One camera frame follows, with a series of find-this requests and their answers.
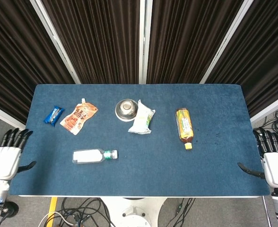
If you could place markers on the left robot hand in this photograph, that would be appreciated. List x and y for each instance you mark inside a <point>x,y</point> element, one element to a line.
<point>4,162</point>

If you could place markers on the white partition frame post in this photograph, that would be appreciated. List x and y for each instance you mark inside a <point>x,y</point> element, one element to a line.
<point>226,40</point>
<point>55,40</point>
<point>145,47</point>

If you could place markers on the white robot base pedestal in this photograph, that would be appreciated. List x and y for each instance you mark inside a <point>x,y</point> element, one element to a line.
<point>134,212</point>

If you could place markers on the dark brown curtain panel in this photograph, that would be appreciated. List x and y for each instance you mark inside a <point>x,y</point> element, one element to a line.
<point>101,47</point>
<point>259,59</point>
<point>16,59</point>
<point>188,47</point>

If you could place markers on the orange spout pouch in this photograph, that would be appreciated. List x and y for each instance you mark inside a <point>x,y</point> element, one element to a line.
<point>78,117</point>

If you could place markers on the transparent plastic bottle green label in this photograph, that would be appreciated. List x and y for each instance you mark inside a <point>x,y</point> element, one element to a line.
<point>87,156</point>

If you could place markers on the blue table mat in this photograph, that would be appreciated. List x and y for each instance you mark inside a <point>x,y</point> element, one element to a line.
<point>141,175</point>

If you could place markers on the steel bowl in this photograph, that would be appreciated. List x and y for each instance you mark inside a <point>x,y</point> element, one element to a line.
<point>126,108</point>

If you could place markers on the amber tea bottle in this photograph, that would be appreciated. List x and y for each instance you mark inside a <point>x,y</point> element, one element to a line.
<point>184,125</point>

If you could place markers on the blue snack packet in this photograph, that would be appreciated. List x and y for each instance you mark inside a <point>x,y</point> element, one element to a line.
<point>54,116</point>

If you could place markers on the white partition frame rail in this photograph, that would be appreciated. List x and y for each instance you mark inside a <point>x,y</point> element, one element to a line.
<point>271,107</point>
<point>4,116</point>

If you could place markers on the yellow floor tape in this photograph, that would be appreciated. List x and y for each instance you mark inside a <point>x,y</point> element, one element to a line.
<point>52,206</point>

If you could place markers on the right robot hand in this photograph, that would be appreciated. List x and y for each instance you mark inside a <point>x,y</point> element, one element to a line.
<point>277,168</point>

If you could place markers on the white green snack bag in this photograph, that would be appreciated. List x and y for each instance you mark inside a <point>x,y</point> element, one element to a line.
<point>142,118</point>

